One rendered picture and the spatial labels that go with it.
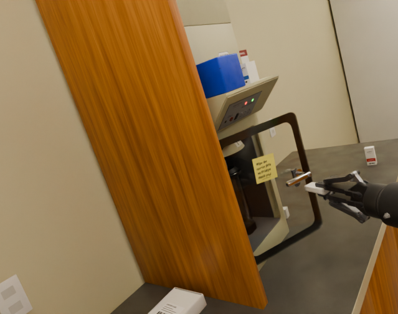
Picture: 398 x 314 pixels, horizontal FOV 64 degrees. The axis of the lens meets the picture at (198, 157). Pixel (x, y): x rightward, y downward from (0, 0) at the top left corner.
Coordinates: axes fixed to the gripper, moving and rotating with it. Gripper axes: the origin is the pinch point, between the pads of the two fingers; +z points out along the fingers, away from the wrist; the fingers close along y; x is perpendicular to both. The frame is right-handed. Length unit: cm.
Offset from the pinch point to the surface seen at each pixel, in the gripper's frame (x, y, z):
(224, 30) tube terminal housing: -3, 49, 27
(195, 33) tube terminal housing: 11, 49, 21
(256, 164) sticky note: 7.4, 8.3, 14.3
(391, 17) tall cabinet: -261, 40, 148
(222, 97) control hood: 16.4, 30.6, 6.5
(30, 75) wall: 55, 53, 46
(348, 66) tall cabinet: -240, 6, 188
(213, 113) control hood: 18.1, 27.2, 9.9
